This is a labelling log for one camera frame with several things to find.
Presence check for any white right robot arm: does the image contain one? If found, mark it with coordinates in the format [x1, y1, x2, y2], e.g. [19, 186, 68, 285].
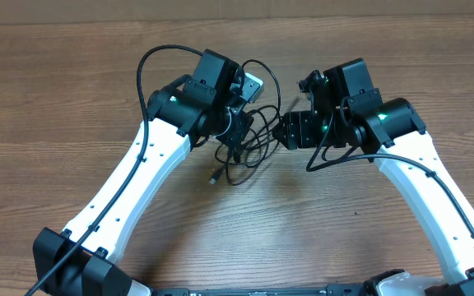
[273, 58, 474, 295]

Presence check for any black USB cable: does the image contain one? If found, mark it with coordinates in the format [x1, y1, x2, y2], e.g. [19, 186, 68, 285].
[209, 104, 281, 187]

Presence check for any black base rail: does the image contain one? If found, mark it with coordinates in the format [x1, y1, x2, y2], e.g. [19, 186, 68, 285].
[129, 269, 442, 296]

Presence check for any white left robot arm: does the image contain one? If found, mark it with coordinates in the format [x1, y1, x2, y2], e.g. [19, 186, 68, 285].
[27, 49, 263, 296]

